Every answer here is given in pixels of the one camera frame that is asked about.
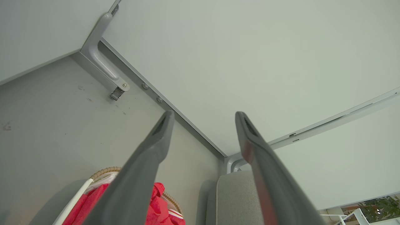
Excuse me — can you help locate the grey fabric sofa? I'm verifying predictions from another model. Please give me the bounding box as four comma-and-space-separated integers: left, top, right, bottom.
196, 170, 266, 225

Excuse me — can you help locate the green potted plant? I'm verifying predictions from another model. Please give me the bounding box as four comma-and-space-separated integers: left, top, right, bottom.
359, 195, 400, 223

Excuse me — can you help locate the grey partition foot with caster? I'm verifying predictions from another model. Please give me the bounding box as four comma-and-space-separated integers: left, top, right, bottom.
80, 4, 131, 101

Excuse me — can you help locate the red sports shorts white trim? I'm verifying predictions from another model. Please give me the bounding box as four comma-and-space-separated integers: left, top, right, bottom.
62, 182, 186, 225

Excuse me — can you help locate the wicker laundry basket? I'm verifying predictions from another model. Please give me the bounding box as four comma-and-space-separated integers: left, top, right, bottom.
90, 167, 183, 217

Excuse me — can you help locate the grey partition corner foot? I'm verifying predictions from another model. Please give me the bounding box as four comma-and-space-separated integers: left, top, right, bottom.
225, 152, 251, 174

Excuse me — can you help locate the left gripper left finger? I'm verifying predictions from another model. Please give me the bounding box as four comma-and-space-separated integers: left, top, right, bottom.
82, 110, 175, 225

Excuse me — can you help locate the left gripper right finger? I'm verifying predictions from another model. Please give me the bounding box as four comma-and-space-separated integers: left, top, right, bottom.
235, 111, 326, 225

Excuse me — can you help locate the white metal chair frame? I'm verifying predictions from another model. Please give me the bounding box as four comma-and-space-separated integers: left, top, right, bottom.
320, 207, 371, 225

